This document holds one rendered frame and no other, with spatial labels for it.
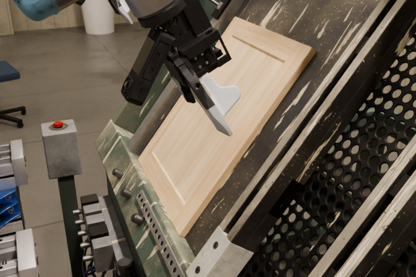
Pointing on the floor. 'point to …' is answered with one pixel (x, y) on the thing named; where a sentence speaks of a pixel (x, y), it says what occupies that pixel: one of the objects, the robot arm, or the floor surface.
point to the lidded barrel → (98, 14)
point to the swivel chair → (9, 73)
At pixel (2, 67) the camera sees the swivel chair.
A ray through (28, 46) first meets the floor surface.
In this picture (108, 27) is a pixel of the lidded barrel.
